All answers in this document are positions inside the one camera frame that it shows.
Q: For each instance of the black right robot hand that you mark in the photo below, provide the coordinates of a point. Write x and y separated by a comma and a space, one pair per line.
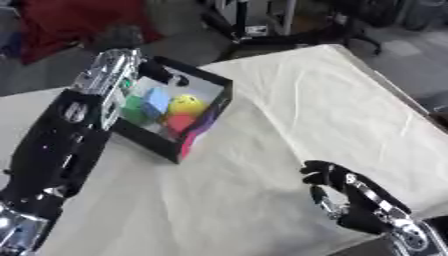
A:
364, 200

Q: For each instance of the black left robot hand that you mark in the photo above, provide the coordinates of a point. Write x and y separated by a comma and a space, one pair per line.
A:
156, 70

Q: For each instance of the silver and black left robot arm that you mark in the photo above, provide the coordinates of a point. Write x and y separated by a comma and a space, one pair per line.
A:
55, 146

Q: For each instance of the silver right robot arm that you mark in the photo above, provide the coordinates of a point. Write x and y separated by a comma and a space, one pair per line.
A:
423, 238

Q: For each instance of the black box with white inside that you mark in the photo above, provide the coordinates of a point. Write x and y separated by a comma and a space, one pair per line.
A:
195, 130

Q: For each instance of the blue block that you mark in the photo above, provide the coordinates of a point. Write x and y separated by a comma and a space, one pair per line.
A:
156, 101

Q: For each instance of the green block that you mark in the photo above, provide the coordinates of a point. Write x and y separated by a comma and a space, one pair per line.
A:
133, 109

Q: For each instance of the yellow smiley ball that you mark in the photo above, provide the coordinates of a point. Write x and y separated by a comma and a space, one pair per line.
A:
186, 105

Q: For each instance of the red block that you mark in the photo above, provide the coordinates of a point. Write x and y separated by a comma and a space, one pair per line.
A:
179, 122

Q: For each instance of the red fabric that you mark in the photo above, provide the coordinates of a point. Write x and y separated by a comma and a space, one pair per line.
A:
64, 23

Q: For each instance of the black wheeled stand base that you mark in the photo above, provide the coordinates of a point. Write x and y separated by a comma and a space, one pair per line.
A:
274, 36

